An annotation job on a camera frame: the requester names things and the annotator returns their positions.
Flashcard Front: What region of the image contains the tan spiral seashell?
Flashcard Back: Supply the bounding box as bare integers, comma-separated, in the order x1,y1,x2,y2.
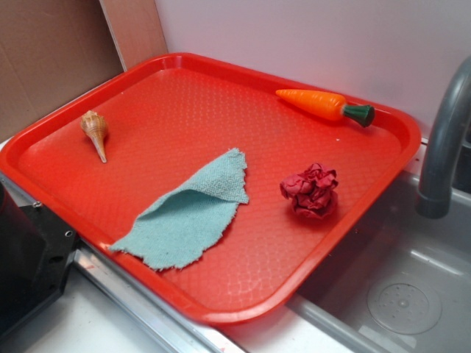
80,110,108,163

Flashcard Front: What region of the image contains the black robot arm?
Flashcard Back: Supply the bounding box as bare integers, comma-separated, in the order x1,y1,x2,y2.
1,186,77,340

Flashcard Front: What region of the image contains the grey plastic sink basin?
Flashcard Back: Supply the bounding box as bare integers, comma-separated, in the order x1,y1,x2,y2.
288,172,470,352

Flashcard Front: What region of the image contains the teal cloth rag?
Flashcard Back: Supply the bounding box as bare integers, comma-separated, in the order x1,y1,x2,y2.
110,149,249,271

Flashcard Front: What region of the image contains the grey sink faucet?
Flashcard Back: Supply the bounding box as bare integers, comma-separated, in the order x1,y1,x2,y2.
416,58,470,218

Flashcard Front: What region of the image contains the red plastic tray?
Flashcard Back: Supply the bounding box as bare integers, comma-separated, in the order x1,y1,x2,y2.
1,54,421,326

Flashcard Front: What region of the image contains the crumpled red paper ball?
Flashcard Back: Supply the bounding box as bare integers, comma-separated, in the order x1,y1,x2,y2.
280,163,339,219

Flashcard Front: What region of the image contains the orange plastic toy carrot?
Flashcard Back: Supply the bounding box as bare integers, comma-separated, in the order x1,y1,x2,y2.
275,89,375,128

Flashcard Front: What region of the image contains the brown cardboard panel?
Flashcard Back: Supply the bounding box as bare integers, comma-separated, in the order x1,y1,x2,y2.
1,1,167,140

